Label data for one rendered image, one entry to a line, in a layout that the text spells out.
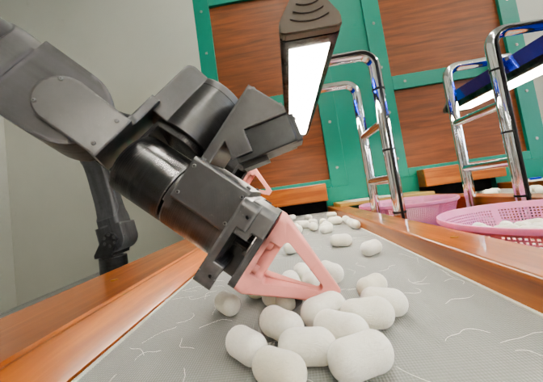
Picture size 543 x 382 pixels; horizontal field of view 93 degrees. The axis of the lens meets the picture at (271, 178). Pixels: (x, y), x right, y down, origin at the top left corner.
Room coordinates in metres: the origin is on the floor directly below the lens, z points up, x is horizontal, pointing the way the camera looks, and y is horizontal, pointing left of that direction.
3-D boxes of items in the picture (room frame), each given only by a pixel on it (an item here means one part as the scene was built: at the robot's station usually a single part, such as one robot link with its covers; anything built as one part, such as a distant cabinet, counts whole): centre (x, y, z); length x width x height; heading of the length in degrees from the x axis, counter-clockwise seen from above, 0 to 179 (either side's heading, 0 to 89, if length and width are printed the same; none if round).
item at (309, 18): (0.62, -0.10, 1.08); 0.62 x 0.08 x 0.07; 176
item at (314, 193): (1.07, -0.06, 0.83); 0.30 x 0.06 x 0.07; 86
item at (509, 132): (0.59, -0.57, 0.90); 0.20 x 0.19 x 0.45; 176
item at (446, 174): (1.03, -0.74, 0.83); 0.30 x 0.06 x 0.07; 86
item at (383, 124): (0.61, -0.18, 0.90); 0.20 x 0.19 x 0.45; 176
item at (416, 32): (1.35, -0.45, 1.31); 1.36 x 0.55 x 0.95; 86
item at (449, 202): (0.78, -0.39, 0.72); 0.27 x 0.27 x 0.10
